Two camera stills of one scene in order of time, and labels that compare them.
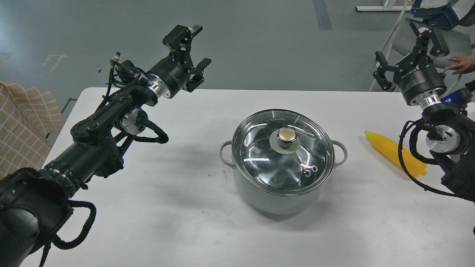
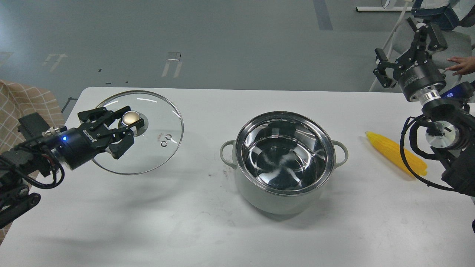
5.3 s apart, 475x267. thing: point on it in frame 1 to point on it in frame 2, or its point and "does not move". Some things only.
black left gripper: (170, 76) to (77, 144)
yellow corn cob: (390, 149) does not move
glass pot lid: (281, 152) to (156, 143)
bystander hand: (466, 64) does not move
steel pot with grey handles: (282, 160) does not move
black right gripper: (421, 82) does not move
